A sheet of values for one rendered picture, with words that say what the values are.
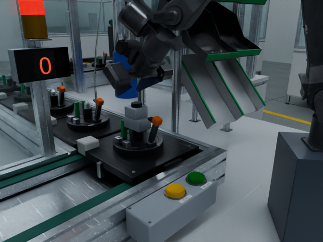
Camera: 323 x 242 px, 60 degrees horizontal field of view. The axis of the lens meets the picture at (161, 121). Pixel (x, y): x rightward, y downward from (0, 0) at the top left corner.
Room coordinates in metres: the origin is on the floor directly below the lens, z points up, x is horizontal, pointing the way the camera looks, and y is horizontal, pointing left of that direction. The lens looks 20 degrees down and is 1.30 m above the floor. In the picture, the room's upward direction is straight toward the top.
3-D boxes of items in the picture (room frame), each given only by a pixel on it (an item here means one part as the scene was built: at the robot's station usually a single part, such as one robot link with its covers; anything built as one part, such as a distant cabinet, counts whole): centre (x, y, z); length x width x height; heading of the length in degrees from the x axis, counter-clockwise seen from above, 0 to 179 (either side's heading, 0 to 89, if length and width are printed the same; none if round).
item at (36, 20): (0.66, 0.28, 1.29); 0.05 x 0.05 x 0.05
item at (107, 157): (0.71, 0.06, 0.96); 0.24 x 0.24 x 0.02; 45
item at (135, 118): (0.72, 0.07, 1.06); 0.08 x 0.04 x 0.07; 46
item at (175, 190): (0.50, -0.03, 0.96); 0.04 x 0.04 x 0.02
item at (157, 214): (0.50, -0.03, 0.93); 0.21 x 0.07 x 0.06; 135
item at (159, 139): (0.71, 0.06, 0.98); 0.14 x 0.14 x 0.02
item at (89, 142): (0.71, 0.20, 0.97); 0.05 x 0.05 x 0.04; 45
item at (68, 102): (1.06, 0.42, 1.01); 0.24 x 0.24 x 0.13; 45
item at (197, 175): (0.55, -0.08, 0.96); 0.04 x 0.04 x 0.02
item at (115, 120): (0.89, 0.25, 1.01); 0.24 x 0.24 x 0.13; 45
